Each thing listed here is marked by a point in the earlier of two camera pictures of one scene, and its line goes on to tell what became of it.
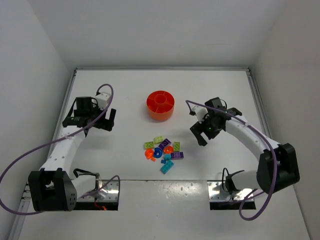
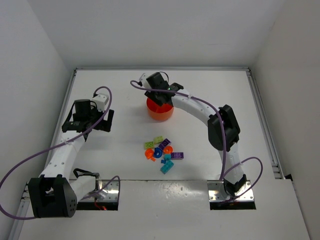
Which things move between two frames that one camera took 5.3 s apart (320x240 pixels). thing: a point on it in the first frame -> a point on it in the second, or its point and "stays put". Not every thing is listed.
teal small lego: (167, 157) stays put
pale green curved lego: (158, 139) stays put
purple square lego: (164, 143) stays put
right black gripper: (200, 128) -> (158, 97)
